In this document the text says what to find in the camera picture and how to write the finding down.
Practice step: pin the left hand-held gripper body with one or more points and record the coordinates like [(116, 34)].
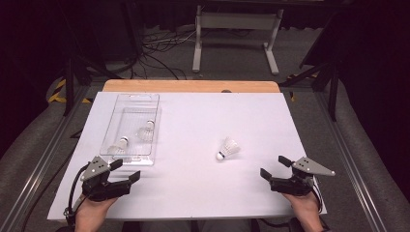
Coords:
[(100, 190)]

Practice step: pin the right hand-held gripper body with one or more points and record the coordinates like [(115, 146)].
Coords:
[(296, 185)]

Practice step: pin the white feather shuttlecock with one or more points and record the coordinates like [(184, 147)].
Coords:
[(146, 131), (229, 149), (118, 146)]

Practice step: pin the clear plastic tray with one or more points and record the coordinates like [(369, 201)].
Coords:
[(135, 106)]

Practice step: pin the person's right hand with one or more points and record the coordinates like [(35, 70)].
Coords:
[(303, 209)]

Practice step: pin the person's left hand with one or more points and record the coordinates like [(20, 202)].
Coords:
[(93, 214)]

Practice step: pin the white table sheet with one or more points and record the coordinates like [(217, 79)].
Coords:
[(199, 190)]

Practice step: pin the black metal stand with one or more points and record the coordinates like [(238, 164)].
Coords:
[(333, 90), (69, 83)]

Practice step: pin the yellow black floor tape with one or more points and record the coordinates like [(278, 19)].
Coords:
[(58, 93)]

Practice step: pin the white metal stand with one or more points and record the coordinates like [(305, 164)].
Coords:
[(238, 21)]

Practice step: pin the aluminium rail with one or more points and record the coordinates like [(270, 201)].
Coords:
[(351, 167), (35, 167)]

